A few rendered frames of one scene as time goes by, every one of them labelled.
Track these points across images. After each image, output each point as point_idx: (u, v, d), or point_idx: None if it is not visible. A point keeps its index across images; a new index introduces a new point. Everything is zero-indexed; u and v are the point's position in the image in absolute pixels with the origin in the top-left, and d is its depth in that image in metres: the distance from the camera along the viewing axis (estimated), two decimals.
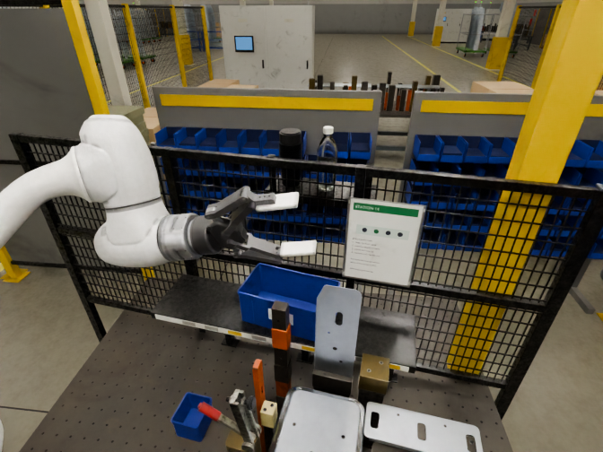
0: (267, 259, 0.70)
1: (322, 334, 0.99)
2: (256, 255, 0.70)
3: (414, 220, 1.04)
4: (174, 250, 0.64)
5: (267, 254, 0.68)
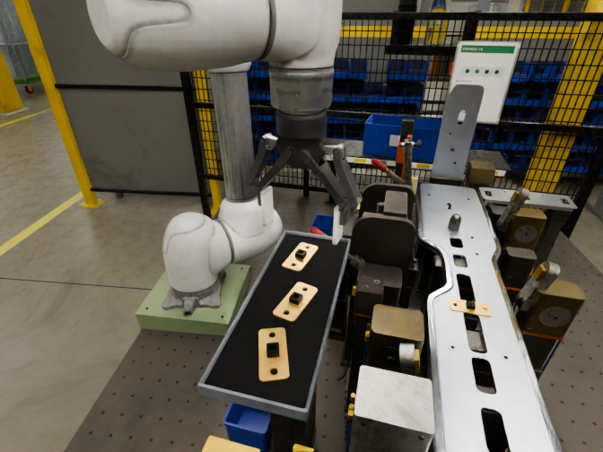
0: (255, 174, 0.60)
1: (444, 136, 1.30)
2: (262, 162, 0.59)
3: (510, 56, 1.36)
4: (297, 92, 0.47)
5: (265, 179, 0.60)
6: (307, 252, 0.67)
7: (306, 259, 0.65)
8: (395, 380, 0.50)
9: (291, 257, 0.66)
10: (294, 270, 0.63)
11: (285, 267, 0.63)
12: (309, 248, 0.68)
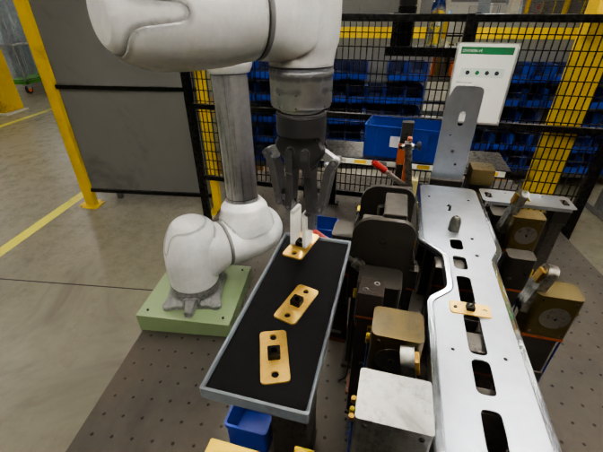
0: (278, 188, 0.59)
1: (444, 138, 1.30)
2: (277, 174, 0.58)
3: (510, 58, 1.36)
4: (297, 92, 0.47)
5: (288, 194, 0.59)
6: None
7: (307, 247, 0.63)
8: (395, 383, 0.50)
9: (291, 246, 0.64)
10: (295, 258, 0.61)
11: (285, 256, 0.62)
12: None
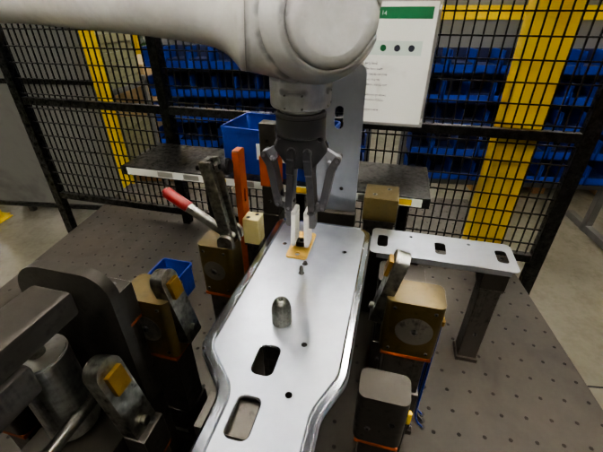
0: (277, 190, 0.59)
1: None
2: (276, 176, 0.58)
3: (428, 24, 0.88)
4: (303, 93, 0.47)
5: (288, 195, 0.59)
6: None
7: (308, 247, 0.64)
8: None
9: (292, 247, 0.64)
10: (300, 258, 0.61)
11: (290, 257, 0.61)
12: None
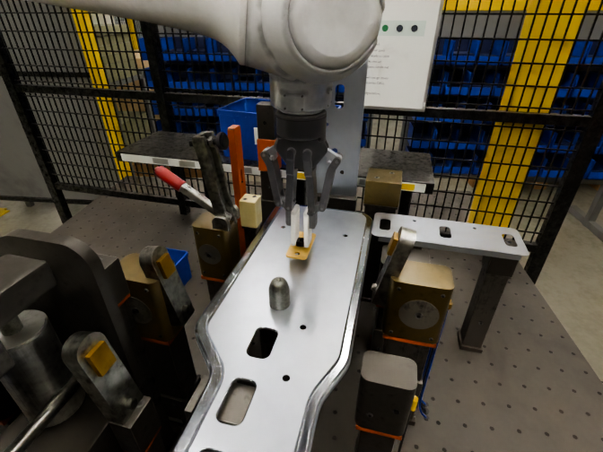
0: (277, 190, 0.59)
1: None
2: (276, 176, 0.58)
3: (432, 2, 0.85)
4: (304, 93, 0.47)
5: (288, 195, 0.59)
6: None
7: (308, 247, 0.64)
8: None
9: (292, 247, 0.64)
10: (300, 258, 0.61)
11: (290, 256, 0.61)
12: None
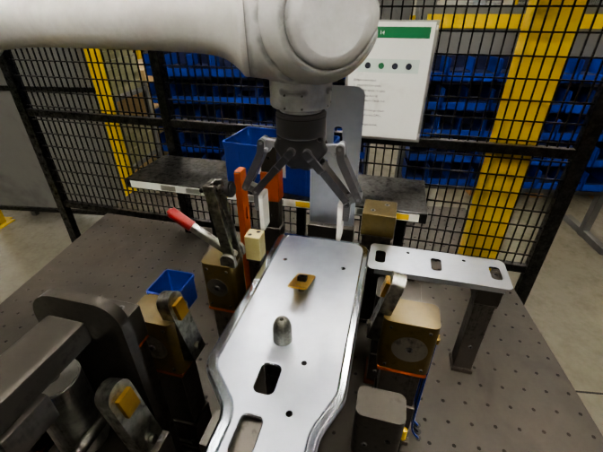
0: (252, 178, 0.59)
1: None
2: (259, 166, 0.58)
3: (425, 43, 0.90)
4: (303, 93, 0.46)
5: (263, 182, 0.58)
6: (307, 278, 0.71)
7: (308, 282, 0.69)
8: None
9: (292, 281, 0.69)
10: (301, 288, 0.66)
11: (291, 287, 0.66)
12: (308, 276, 0.72)
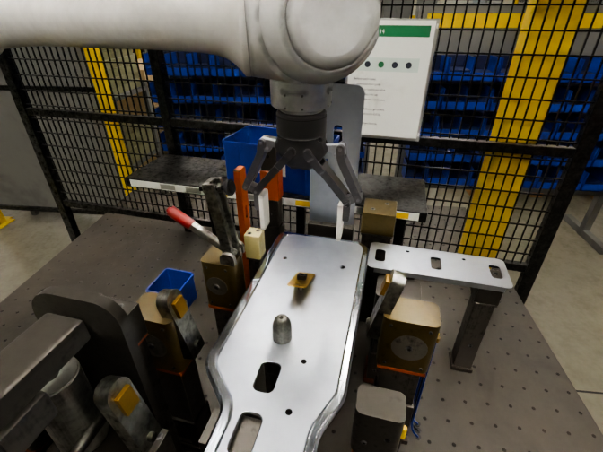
0: (252, 178, 0.59)
1: None
2: (259, 165, 0.58)
3: (424, 42, 0.90)
4: (304, 93, 0.47)
5: (263, 182, 0.58)
6: (307, 276, 0.71)
7: (308, 281, 0.69)
8: None
9: (292, 280, 0.69)
10: (301, 286, 0.66)
11: (291, 285, 0.66)
12: (308, 274, 0.72)
